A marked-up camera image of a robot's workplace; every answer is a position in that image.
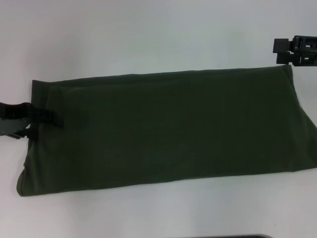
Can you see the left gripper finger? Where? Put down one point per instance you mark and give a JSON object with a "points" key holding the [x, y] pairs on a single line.
{"points": [[28, 134], [48, 117]]}

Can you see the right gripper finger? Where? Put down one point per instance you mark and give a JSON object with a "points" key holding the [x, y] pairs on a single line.
{"points": [[294, 44], [294, 58]]}

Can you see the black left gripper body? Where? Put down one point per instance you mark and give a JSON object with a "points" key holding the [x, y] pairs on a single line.
{"points": [[13, 119]]}

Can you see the dark green printed t-shirt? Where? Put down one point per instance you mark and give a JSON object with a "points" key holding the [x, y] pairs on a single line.
{"points": [[161, 131]]}

